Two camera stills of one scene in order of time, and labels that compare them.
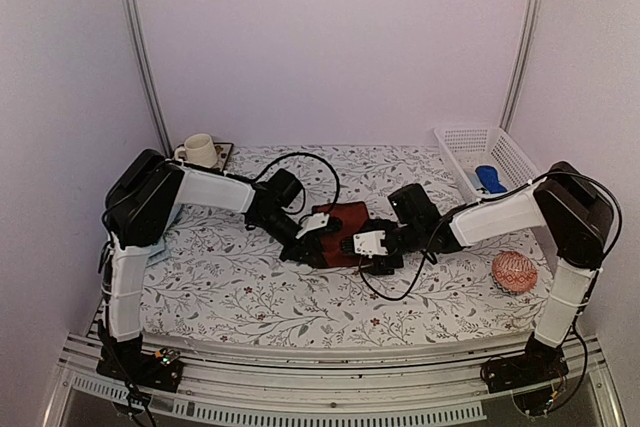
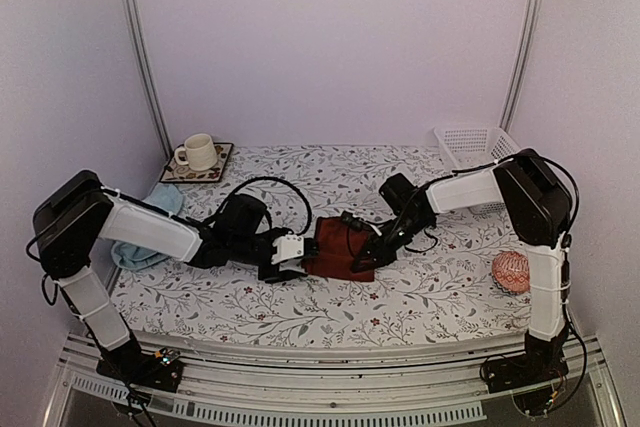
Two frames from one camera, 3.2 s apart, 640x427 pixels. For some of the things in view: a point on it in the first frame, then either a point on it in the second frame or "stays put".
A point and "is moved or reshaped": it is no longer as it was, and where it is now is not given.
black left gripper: (302, 250) -> (284, 276)
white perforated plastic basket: (471, 147) stays put
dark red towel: (353, 216) is moved or reshaped
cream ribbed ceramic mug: (199, 150) stays put
